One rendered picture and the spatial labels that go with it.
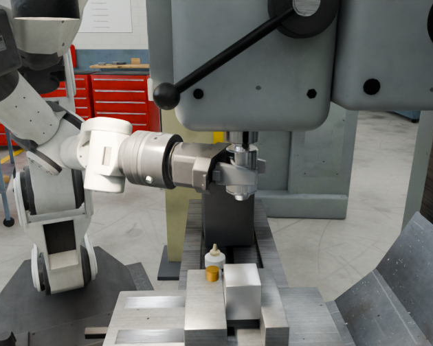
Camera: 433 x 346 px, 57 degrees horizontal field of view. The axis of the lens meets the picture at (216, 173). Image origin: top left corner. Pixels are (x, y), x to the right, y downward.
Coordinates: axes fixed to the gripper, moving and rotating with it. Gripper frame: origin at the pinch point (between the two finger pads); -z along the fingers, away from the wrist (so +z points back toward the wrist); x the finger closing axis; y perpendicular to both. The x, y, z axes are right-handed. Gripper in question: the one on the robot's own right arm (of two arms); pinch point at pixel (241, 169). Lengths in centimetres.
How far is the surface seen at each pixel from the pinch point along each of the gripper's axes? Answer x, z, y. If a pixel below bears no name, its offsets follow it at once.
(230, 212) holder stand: 28.9, 10.4, 21.1
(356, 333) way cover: 12.3, -20.1, 34.2
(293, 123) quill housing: -7.2, -8.1, -9.1
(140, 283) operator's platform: 75, 65, 84
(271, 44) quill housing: -8.6, -5.3, -18.0
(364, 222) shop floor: 263, -33, 123
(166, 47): -5.4, 9.1, -17.3
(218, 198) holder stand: 27.7, 13.2, 17.3
